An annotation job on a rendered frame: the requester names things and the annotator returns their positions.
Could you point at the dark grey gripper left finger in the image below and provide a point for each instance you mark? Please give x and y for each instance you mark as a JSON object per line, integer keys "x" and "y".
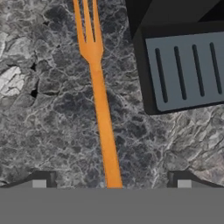
{"x": 40, "y": 179}

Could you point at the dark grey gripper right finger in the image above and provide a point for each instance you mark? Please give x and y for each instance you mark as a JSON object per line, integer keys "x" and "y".
{"x": 183, "y": 179}

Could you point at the orange fork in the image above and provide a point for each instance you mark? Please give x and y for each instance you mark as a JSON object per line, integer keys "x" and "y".
{"x": 100, "y": 96}

